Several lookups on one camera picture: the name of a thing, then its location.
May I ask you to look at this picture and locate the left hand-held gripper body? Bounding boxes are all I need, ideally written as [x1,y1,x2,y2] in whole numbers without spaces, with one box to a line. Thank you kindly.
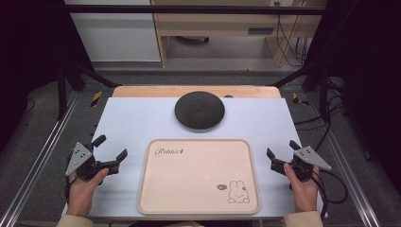
[64,141,121,183]

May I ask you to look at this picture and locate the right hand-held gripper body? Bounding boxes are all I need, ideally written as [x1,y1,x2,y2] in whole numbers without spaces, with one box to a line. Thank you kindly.
[270,145,333,183]

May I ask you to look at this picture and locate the person's right hand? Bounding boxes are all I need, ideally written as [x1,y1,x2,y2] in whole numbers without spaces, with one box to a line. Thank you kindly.
[283,162,321,213]

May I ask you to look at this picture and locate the person's left hand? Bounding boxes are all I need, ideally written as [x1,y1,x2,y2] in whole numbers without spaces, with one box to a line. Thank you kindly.
[66,167,110,218]

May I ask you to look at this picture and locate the white table mat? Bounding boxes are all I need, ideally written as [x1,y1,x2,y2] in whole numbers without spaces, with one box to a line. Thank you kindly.
[61,96,329,220]

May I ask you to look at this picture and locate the yellow black tape marker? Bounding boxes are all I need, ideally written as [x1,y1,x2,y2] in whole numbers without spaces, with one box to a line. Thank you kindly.
[291,92,310,107]
[89,90,104,109]

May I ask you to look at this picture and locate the person's right beige sleeve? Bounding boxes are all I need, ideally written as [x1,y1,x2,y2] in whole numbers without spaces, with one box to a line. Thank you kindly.
[282,210,325,227]

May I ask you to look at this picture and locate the person's beige sleeve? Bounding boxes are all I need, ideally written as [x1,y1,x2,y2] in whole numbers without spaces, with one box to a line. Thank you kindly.
[282,210,325,227]
[56,214,96,227]

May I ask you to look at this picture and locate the person's left beige sleeve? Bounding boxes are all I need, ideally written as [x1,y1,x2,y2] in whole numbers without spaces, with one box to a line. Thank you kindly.
[56,214,96,227]

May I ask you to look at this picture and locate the beige tray with rabbit print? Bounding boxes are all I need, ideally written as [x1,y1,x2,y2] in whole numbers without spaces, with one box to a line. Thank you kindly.
[136,138,261,216]

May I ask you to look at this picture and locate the black round textured plate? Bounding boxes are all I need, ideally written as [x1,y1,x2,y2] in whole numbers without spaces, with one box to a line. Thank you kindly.
[174,91,226,131]

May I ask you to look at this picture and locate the black curtain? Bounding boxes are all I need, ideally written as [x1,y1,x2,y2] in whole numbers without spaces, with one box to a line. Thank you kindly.
[302,0,401,192]
[0,0,94,154]

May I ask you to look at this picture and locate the white cabinet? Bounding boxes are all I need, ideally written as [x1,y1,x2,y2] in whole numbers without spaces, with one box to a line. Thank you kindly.
[63,0,162,63]

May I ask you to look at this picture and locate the black chair base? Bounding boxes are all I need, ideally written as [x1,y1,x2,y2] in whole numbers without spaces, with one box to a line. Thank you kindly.
[174,35,211,45]

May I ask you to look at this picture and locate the light wooden desk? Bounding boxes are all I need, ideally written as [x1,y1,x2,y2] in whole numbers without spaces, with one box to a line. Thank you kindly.
[149,0,329,68]

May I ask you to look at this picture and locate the black floor cables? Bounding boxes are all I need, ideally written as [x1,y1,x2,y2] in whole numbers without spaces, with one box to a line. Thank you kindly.
[293,76,347,153]

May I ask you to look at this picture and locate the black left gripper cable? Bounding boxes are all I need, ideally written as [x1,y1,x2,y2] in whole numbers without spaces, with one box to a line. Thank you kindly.
[63,154,74,204]

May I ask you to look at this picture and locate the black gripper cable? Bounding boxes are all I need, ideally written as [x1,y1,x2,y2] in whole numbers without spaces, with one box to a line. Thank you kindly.
[310,168,349,220]
[63,154,74,204]

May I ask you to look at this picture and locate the aluminium floor rail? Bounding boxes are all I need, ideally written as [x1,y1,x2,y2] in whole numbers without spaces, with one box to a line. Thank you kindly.
[0,90,80,227]
[306,92,382,227]

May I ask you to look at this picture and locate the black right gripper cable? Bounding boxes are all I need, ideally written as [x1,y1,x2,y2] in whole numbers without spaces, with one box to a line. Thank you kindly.
[310,168,349,220]

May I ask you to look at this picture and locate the black metal frame stand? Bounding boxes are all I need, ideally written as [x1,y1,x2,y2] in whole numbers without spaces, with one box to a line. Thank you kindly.
[56,59,123,121]
[269,61,331,123]

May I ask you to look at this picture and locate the hanging black cables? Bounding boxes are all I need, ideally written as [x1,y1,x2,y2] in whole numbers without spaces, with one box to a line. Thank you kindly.
[274,1,312,68]

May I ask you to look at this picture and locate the black horizontal frame bar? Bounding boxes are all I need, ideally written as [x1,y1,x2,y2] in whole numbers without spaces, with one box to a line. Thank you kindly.
[62,4,329,16]

